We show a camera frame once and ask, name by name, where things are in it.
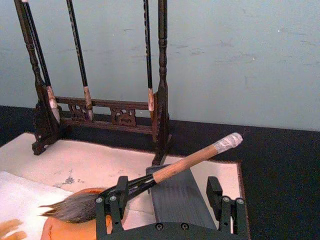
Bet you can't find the dark carved wooden brush stand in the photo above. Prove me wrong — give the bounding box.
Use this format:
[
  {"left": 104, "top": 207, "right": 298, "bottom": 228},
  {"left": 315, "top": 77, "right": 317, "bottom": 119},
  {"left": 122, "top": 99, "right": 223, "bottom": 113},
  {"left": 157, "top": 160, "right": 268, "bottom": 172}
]
[{"left": 13, "top": 0, "right": 174, "bottom": 168}]

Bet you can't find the pale wall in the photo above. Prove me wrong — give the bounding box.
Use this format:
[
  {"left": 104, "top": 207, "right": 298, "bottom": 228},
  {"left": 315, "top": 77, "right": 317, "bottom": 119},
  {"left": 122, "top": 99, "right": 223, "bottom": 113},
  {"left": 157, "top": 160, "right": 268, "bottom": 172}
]
[{"left": 0, "top": 0, "right": 320, "bottom": 132}]

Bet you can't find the hanging black brush, pale tip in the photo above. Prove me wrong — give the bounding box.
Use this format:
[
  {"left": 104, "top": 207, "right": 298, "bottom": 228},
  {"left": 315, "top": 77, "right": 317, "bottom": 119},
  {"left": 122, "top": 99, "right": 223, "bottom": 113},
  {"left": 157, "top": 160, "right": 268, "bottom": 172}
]
[{"left": 21, "top": 0, "right": 62, "bottom": 124}]

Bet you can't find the white paper sheet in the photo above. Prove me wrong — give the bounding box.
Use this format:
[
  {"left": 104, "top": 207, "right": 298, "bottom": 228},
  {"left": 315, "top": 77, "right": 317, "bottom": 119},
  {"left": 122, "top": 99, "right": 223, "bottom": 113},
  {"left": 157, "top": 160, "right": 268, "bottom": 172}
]
[{"left": 0, "top": 170, "right": 76, "bottom": 240}]

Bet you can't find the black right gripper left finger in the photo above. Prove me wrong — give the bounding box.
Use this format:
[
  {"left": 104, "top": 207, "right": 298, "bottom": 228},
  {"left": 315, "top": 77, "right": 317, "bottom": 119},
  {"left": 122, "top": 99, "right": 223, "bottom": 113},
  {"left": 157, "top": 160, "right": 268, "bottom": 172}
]
[{"left": 94, "top": 175, "right": 130, "bottom": 235}]

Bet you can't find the white felt mat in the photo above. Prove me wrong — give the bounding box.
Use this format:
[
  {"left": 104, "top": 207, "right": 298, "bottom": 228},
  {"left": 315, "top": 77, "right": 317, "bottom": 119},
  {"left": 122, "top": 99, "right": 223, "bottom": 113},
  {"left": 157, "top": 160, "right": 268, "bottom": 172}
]
[{"left": 0, "top": 132, "right": 252, "bottom": 240}]

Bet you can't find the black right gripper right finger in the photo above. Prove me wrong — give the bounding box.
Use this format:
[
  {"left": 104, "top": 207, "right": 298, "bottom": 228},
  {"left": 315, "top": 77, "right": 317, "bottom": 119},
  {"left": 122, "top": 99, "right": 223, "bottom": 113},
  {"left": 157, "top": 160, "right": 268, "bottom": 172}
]
[{"left": 206, "top": 175, "right": 249, "bottom": 235}]

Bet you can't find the black table cloth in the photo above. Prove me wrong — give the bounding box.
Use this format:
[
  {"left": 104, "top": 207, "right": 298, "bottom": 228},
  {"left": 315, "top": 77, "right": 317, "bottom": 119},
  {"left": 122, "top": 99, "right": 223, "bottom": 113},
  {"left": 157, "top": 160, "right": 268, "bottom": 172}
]
[{"left": 0, "top": 104, "right": 320, "bottom": 240}]

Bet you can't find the large wooden-handled calligraphy brush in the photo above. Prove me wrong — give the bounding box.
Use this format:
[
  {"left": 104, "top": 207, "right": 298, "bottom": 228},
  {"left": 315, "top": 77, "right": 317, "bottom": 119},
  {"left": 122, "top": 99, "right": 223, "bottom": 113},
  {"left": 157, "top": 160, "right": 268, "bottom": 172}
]
[{"left": 38, "top": 132, "right": 245, "bottom": 225}]

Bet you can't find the hanging black brush, purple tip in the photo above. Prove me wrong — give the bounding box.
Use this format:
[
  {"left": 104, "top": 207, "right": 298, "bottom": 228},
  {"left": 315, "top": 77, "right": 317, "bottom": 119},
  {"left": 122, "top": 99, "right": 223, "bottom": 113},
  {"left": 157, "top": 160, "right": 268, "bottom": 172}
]
[{"left": 65, "top": 0, "right": 95, "bottom": 123}]

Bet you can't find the orange dish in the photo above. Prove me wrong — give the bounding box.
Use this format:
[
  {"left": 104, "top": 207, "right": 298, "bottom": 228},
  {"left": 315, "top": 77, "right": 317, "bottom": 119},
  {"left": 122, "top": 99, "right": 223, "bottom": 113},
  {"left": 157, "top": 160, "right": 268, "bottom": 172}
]
[{"left": 41, "top": 187, "right": 114, "bottom": 240}]

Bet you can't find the hanging black brush, brown tip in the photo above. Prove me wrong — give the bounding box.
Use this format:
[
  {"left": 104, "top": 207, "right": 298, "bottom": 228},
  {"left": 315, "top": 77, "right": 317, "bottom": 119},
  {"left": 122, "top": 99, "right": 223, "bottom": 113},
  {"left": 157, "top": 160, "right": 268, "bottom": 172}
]
[{"left": 142, "top": 0, "right": 156, "bottom": 119}]

